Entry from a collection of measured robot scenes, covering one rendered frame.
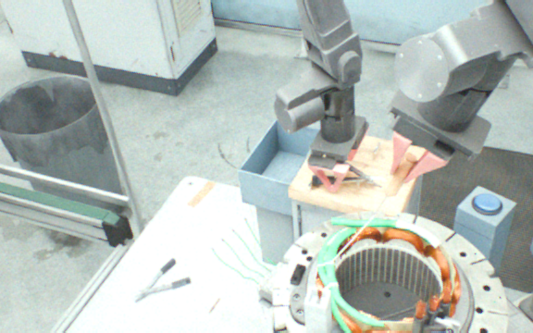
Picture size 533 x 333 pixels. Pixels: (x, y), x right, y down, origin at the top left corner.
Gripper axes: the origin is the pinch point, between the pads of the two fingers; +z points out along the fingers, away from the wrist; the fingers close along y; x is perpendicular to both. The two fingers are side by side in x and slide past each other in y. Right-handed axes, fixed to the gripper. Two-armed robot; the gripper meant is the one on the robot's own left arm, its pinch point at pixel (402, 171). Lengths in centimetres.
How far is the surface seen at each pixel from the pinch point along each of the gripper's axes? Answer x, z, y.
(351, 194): 22.6, 27.4, -4.1
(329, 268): -1.5, 19.4, -0.9
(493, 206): 31.2, 20.6, 16.9
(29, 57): 163, 193, -201
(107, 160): 86, 135, -93
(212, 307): 12, 64, -16
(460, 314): 3.0, 17.9, 16.5
